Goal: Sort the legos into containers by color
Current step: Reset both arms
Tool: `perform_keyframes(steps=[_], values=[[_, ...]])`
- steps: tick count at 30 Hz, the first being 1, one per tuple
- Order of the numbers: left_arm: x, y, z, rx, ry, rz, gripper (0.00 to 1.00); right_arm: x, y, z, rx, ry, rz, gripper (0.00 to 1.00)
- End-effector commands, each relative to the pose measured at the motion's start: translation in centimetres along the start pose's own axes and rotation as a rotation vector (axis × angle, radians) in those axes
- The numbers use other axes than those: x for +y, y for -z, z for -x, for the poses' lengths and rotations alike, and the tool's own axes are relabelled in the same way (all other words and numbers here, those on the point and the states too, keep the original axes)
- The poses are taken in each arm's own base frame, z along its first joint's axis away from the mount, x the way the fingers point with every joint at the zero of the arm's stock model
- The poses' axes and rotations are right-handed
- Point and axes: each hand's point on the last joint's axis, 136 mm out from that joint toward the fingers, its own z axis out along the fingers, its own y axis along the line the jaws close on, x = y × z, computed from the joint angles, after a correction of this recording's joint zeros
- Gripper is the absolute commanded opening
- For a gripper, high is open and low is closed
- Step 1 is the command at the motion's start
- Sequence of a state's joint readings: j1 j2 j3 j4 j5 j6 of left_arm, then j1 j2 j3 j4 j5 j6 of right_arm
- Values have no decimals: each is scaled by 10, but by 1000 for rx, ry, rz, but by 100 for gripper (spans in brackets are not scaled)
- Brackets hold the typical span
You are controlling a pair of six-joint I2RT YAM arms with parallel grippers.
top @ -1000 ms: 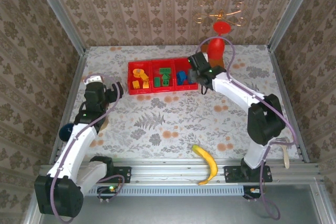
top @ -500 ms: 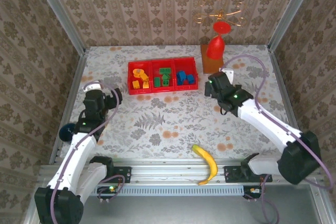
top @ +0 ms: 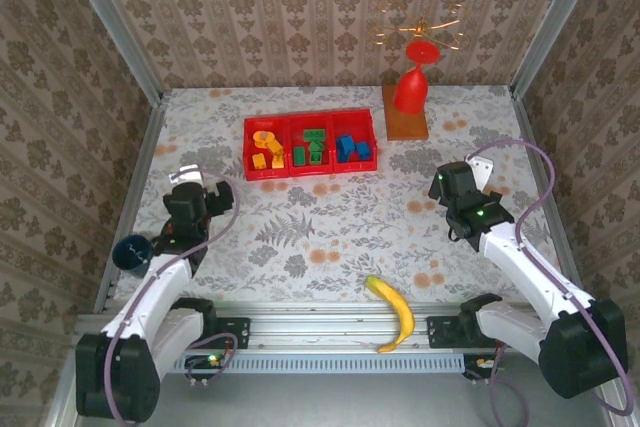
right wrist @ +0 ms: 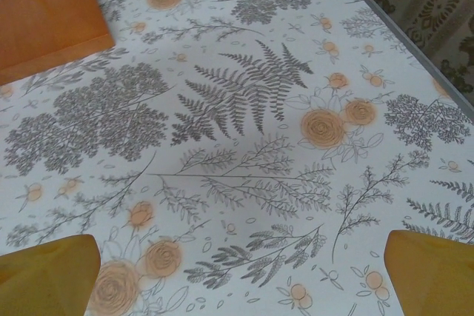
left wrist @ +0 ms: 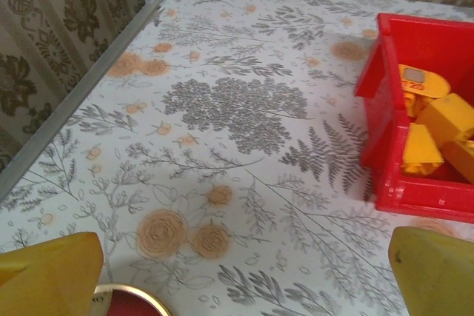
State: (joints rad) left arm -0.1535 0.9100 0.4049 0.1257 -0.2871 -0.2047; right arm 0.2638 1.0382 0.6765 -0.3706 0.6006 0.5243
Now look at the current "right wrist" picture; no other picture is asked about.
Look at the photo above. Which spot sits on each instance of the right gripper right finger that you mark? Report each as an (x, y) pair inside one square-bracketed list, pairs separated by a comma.
[(437, 279)]

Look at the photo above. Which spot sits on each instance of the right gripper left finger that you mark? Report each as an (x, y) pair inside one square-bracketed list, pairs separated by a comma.
[(44, 279)]

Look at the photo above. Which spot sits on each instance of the orange-brown wooden base board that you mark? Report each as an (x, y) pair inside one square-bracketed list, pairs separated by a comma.
[(52, 23)]

